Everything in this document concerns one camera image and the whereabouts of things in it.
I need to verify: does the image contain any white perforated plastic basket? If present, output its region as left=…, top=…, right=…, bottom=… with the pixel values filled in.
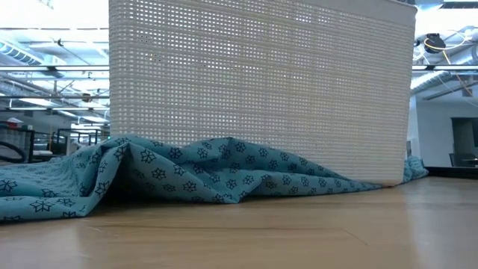
left=108, top=0, right=418, bottom=185

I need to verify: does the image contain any teal snowflake-print cloth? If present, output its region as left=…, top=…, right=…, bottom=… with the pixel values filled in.
left=0, top=134, right=429, bottom=222

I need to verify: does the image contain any ceiling light bar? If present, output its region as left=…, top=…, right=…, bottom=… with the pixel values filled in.
left=0, top=65, right=111, bottom=72

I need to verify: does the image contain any black metal rack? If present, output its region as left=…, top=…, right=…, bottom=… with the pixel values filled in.
left=0, top=126, right=111, bottom=164

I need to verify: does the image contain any dark doorway cabinet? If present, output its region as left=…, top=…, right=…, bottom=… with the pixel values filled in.
left=448, top=117, right=478, bottom=168

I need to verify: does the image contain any black ceiling camera mount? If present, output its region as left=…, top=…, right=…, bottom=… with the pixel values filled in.
left=423, top=33, right=447, bottom=55

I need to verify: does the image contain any black table edge rail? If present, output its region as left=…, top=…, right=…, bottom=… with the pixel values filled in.
left=425, top=166, right=478, bottom=179

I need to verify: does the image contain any yellow hanging cable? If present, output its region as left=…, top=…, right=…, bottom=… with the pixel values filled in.
left=423, top=35, right=474, bottom=96

